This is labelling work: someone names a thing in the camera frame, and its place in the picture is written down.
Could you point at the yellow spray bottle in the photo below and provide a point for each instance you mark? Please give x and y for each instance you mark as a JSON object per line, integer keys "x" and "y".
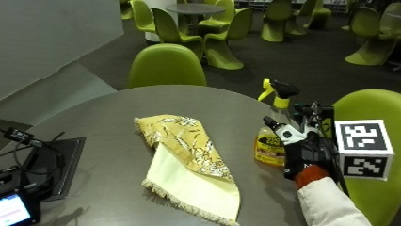
{"x": 270, "y": 147}

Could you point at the green moulded chair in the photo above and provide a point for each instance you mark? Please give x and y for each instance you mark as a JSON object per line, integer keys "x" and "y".
{"x": 376, "y": 106}
{"x": 167, "y": 67}

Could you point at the white marker cube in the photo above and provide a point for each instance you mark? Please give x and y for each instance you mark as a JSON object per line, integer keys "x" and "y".
{"x": 364, "y": 147}

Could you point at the yellow floral fringed cloth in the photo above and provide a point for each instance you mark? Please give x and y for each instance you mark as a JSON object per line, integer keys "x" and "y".
{"x": 188, "y": 157}

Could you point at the group of green chairs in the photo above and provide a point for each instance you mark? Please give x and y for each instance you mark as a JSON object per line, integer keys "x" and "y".
{"x": 222, "y": 44}

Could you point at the round grey table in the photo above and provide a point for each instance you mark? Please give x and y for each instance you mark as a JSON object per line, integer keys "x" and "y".
{"x": 195, "y": 8}

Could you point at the phone with lit screen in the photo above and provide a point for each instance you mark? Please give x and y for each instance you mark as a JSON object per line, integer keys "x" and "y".
{"x": 15, "y": 208}

